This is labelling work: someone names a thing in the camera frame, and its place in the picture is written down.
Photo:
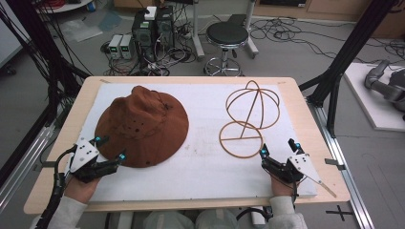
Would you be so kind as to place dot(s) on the white power strip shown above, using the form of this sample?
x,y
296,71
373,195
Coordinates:
x,y
257,218

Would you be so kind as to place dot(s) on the teal sheet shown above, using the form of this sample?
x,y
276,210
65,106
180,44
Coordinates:
x,y
110,21

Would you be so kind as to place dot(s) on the person's right hand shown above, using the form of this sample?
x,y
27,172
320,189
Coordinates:
x,y
281,189

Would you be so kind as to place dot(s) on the black frame post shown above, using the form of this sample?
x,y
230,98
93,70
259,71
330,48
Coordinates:
x,y
347,54
54,63

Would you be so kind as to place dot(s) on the blue tape roll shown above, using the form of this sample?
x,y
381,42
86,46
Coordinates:
x,y
91,6

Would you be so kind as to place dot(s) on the person's left hand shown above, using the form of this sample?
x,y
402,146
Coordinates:
x,y
80,190

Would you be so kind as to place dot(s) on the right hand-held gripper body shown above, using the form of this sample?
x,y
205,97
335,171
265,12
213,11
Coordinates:
x,y
302,165

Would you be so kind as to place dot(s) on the aluminium rail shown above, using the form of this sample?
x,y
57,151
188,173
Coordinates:
x,y
340,168
22,167

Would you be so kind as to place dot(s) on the white platform board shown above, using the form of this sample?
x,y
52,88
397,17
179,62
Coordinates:
x,y
369,105

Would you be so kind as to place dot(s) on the grey robot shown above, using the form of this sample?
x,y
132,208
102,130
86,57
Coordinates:
x,y
383,86

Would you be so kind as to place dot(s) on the white box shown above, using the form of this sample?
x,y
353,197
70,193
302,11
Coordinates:
x,y
150,12

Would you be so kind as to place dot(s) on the metal table bracket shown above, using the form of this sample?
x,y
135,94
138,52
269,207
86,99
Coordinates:
x,y
47,164
335,162

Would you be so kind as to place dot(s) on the grey power supply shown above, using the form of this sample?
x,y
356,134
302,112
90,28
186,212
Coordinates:
x,y
115,46
127,47

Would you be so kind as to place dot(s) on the white stand leg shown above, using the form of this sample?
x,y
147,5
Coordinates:
x,y
198,35
251,38

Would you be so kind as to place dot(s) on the clear plastic sheet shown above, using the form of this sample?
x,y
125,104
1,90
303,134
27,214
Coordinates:
x,y
79,31

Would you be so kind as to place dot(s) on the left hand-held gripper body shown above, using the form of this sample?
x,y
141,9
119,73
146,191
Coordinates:
x,y
83,155

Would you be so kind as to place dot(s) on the white foam mat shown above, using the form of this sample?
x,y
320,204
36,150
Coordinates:
x,y
197,171

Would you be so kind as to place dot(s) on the black computer tower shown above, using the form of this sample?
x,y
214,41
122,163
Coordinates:
x,y
165,27
143,33

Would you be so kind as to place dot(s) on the black round stool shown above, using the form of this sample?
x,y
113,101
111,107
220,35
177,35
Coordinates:
x,y
226,33

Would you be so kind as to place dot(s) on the white round table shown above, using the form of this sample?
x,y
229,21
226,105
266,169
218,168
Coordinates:
x,y
68,6

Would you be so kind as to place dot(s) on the person's leg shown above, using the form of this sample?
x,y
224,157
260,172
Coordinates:
x,y
168,220
216,219

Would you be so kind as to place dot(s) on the brown fabric hat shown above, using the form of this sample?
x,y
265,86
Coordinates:
x,y
143,127

